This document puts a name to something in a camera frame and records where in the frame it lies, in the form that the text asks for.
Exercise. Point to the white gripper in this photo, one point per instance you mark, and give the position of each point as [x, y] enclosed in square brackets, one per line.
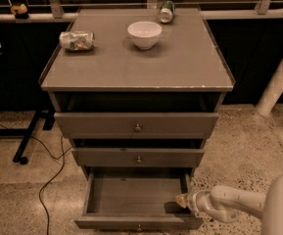
[193, 200]

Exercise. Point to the grey bottom drawer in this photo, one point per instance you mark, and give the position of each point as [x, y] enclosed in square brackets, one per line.
[137, 198]

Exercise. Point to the grey drawer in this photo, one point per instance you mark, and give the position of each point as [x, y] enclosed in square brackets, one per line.
[141, 157]
[137, 198]
[136, 125]

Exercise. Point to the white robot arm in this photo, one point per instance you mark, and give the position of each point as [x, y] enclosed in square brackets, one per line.
[223, 203]

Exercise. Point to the grey middle drawer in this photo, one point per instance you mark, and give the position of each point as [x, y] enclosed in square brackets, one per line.
[141, 157]

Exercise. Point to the grey drawer cabinet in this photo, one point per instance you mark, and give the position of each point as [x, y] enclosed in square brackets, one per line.
[182, 73]

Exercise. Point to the grey top drawer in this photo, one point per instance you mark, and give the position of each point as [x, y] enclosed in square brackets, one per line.
[136, 125]

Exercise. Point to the white ceramic bowl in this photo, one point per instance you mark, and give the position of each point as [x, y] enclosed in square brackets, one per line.
[144, 35]

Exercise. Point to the white diagonal pipe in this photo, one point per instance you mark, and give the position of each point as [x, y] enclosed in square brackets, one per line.
[271, 93]

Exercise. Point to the green soda can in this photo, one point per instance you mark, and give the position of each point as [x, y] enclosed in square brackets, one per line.
[166, 12]

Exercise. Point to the crushed white green can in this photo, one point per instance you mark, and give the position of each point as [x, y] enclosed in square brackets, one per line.
[77, 40]

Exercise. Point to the metal window railing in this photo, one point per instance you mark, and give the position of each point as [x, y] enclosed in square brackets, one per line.
[62, 7]

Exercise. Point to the yellow black object on ledge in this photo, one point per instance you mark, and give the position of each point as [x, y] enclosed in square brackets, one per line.
[20, 11]

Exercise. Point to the black desk leg frame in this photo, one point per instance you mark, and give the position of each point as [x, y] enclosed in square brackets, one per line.
[26, 133]

